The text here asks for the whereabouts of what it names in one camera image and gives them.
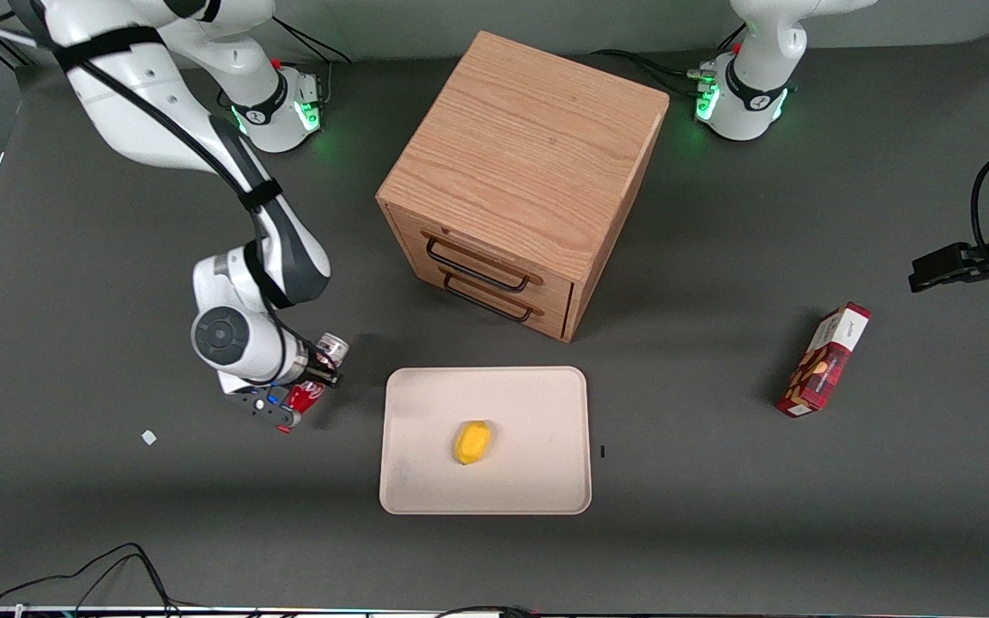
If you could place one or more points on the red coke bottle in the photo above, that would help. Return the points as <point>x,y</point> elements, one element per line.
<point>306,396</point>

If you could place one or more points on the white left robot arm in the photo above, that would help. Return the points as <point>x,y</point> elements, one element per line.
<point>756,94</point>

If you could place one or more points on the beige plastic tray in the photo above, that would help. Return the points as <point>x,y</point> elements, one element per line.
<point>529,429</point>

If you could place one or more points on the wooden drawer cabinet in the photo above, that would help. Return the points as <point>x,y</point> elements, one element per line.
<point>529,146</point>

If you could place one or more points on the red snack box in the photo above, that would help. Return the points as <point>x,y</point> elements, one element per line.
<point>821,369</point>

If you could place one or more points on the wooden drawer front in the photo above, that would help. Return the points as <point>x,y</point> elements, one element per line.
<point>555,296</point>
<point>550,326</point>

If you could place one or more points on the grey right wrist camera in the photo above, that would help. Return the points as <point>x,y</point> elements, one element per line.
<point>267,403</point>

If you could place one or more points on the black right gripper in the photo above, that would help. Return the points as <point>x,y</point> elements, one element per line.
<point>316,367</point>

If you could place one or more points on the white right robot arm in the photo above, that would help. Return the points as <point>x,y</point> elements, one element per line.
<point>125,137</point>

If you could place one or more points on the yellow lemon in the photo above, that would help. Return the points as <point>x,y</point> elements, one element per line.
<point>472,443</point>

